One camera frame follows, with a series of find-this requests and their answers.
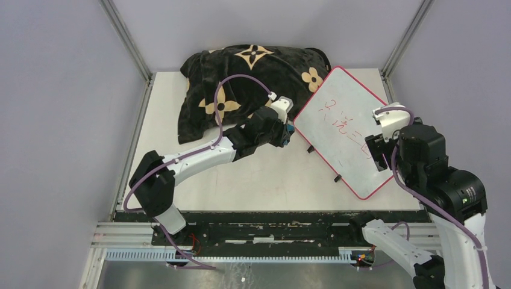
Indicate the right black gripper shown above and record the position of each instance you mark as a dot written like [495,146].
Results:
[376,144]

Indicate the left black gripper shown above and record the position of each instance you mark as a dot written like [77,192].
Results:
[284,134]

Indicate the blue whiteboard eraser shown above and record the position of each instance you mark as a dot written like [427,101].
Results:
[288,131]

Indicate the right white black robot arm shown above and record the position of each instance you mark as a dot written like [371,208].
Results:
[454,199]

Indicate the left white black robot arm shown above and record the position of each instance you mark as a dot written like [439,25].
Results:
[156,177]

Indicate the pink framed whiteboard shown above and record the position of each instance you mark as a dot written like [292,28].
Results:
[335,121]

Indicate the black floral plush blanket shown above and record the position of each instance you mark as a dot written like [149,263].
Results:
[227,85]

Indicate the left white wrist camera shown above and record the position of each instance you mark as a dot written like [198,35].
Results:
[282,106]

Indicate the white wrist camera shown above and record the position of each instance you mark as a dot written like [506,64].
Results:
[282,106]
[392,118]

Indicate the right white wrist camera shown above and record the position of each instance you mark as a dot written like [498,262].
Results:
[392,118]

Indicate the right aluminium frame post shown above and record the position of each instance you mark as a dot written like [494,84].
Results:
[406,38]

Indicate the aluminium frame post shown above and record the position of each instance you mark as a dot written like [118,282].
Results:
[406,38]
[126,38]

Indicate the left aluminium frame post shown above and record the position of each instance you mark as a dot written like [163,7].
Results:
[126,38]

